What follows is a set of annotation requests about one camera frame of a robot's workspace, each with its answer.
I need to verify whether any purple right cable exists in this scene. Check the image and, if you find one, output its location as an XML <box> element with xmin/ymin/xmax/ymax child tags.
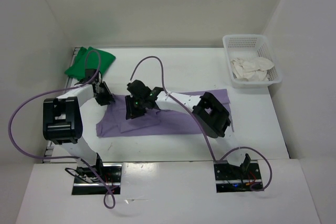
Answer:
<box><xmin>129</xmin><ymin>56</ymin><xmax>274</xmax><ymax>192</ymax></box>

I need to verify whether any green t shirt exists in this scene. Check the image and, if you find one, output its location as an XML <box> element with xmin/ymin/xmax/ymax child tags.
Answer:
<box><xmin>65</xmin><ymin>47</ymin><xmax>116</xmax><ymax>80</ymax></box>

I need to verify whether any purple cable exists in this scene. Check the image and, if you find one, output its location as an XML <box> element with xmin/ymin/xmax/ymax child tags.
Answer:
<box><xmin>129</xmin><ymin>56</ymin><xmax>274</xmax><ymax>192</ymax></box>
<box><xmin>7</xmin><ymin>50</ymin><xmax>116</xmax><ymax>209</ymax></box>

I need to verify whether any aluminium table edge rail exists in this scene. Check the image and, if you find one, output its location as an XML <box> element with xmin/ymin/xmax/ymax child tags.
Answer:
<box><xmin>43</xmin><ymin>47</ymin><xmax>80</xmax><ymax>163</ymax></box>

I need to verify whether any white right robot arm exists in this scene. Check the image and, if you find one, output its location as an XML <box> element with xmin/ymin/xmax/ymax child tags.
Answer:
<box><xmin>125</xmin><ymin>80</ymin><xmax>233</xmax><ymax>161</ymax></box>

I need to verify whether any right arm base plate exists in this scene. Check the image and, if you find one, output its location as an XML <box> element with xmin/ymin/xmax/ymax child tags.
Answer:
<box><xmin>214</xmin><ymin>162</ymin><xmax>263</xmax><ymax>193</ymax></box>

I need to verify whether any white t shirt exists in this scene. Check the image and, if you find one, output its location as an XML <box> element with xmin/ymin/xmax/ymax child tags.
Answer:
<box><xmin>230</xmin><ymin>57</ymin><xmax>275</xmax><ymax>81</ymax></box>

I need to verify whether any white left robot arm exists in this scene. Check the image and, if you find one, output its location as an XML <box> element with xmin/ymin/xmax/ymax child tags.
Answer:
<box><xmin>43</xmin><ymin>69</ymin><xmax>115</xmax><ymax>182</ymax></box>

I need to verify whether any white plastic basket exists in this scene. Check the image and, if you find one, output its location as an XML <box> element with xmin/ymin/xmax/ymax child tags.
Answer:
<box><xmin>223</xmin><ymin>34</ymin><xmax>282</xmax><ymax>88</ymax></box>

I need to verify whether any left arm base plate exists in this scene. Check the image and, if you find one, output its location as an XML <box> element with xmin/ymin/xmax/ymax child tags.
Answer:
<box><xmin>65</xmin><ymin>163</ymin><xmax>122</xmax><ymax>196</ymax></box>

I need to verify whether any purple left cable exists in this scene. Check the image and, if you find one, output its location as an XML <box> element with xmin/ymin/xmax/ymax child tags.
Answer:
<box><xmin>7</xmin><ymin>50</ymin><xmax>116</xmax><ymax>209</ymax></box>

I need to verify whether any purple t shirt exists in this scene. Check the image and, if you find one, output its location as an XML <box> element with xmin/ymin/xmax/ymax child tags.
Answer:
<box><xmin>96</xmin><ymin>89</ymin><xmax>232</xmax><ymax>138</ymax></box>

